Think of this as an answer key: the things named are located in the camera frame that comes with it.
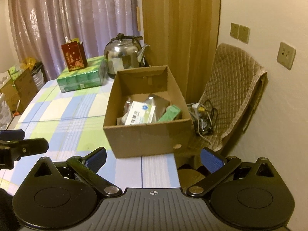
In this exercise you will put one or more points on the brown wooden door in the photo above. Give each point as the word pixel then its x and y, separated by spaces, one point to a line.
pixel 183 34

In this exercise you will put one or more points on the white square night light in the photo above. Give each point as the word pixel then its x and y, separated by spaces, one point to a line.
pixel 126 119

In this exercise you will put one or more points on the checkered tablecloth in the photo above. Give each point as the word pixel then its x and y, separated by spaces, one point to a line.
pixel 72 123

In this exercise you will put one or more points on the green medicine box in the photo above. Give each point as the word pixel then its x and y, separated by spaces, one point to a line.
pixel 172 113

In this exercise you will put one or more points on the wall switch plates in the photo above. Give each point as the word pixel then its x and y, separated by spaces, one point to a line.
pixel 240 32

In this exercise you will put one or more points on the cardboard boxes by curtain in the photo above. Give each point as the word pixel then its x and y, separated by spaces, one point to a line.
pixel 20 84

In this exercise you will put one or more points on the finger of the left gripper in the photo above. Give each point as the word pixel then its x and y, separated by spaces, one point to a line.
pixel 16 134
pixel 33 146

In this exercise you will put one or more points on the green tissue pack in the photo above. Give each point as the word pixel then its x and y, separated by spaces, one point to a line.
pixel 91 76

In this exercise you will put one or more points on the quilted beige chair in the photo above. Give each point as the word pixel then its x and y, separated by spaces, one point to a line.
pixel 235 88

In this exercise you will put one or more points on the clear packet white pad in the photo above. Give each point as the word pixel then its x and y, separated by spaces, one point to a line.
pixel 127 105

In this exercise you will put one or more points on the silver foil bag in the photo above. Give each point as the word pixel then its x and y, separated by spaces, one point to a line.
pixel 160 106

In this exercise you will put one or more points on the brown cardboard box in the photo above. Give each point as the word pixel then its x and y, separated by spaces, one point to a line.
pixel 146 139

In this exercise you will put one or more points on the power strip with cables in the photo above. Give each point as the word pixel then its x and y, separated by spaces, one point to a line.
pixel 204 116

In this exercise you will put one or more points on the purple curtain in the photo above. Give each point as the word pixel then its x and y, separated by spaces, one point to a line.
pixel 40 27

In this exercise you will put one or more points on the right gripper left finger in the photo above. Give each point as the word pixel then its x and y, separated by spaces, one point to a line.
pixel 87 167

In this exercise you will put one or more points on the red gift box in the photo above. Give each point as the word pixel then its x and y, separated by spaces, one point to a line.
pixel 74 55

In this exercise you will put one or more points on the white parrot medicine box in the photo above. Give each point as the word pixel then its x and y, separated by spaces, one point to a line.
pixel 141 113

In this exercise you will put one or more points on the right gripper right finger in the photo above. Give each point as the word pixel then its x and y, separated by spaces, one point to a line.
pixel 219 167

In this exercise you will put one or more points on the wall power socket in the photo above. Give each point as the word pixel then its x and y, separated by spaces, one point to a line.
pixel 286 55

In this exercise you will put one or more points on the stainless steel kettle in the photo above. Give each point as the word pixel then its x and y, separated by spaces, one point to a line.
pixel 125 52

